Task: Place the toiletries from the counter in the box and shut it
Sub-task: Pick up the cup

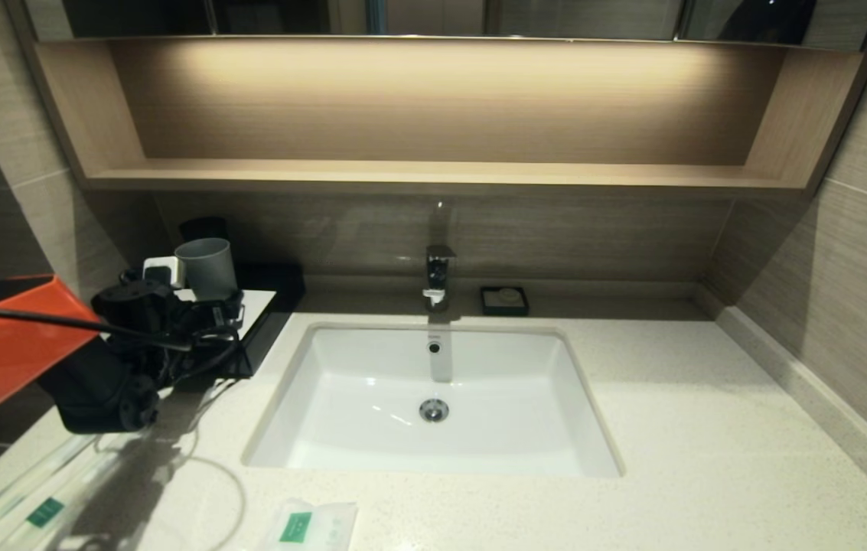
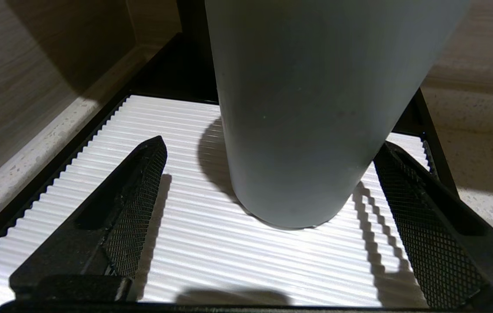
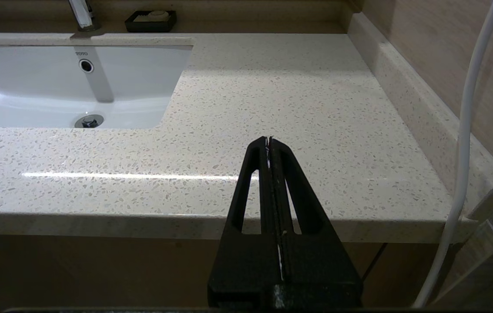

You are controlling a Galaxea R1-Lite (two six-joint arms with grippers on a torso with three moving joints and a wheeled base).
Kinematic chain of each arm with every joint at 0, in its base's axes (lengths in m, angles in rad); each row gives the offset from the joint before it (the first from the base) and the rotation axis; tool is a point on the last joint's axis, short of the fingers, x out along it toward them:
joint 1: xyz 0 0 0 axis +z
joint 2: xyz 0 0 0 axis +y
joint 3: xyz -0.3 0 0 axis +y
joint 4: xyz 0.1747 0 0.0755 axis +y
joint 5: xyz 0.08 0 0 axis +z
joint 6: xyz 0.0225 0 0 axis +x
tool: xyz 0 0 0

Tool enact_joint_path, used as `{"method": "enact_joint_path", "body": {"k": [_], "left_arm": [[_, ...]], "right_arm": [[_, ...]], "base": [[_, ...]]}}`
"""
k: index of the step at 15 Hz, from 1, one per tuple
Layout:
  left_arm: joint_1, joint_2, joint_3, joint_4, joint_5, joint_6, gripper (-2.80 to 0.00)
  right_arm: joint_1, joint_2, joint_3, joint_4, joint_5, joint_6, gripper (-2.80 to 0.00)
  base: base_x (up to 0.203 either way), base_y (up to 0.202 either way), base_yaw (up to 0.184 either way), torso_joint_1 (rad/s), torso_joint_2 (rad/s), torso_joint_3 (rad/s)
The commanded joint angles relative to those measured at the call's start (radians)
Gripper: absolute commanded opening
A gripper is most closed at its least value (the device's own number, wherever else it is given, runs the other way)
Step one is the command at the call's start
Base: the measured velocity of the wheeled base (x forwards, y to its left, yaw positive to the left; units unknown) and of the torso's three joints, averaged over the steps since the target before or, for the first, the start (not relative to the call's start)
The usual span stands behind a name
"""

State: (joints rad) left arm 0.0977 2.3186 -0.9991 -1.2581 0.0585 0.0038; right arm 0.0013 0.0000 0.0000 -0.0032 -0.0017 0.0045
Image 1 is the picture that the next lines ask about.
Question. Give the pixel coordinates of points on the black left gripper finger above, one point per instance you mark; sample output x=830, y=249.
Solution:
x=225, y=314

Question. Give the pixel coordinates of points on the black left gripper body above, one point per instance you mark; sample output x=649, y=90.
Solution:
x=135, y=310

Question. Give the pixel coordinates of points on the grey plastic cup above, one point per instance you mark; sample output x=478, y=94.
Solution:
x=207, y=268

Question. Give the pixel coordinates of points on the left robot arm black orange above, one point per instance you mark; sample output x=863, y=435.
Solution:
x=4, y=360

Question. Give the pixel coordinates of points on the white rectangular board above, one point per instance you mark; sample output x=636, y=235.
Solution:
x=257, y=306

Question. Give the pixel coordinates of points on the black amenity tray box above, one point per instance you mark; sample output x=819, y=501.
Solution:
x=268, y=321

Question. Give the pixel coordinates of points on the black plastic cup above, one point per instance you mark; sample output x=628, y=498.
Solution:
x=202, y=226

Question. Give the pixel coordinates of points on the white ceramic sink basin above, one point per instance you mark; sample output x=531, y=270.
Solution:
x=356, y=417

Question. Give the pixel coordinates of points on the chrome faucet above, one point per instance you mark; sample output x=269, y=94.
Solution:
x=438, y=275

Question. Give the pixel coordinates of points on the wrapped toothbrush plain packet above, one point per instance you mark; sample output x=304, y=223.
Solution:
x=12, y=490

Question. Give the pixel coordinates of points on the wrapped toothbrush green label packet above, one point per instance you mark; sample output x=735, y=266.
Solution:
x=45, y=511

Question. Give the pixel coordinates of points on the small sachet green label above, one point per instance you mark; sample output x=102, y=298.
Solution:
x=298, y=526

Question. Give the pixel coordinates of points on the chrome sink drain stopper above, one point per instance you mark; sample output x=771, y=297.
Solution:
x=434, y=411

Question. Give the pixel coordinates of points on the black soap dish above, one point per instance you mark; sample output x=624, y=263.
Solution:
x=488, y=305

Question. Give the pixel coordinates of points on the round beige soap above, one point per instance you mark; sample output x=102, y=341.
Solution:
x=509, y=295

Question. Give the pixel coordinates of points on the mirror cabinet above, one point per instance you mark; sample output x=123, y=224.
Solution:
x=555, y=17

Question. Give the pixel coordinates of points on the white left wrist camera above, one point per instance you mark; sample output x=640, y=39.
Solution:
x=164, y=272

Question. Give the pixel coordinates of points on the wooden wall shelf niche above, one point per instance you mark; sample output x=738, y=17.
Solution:
x=433, y=175

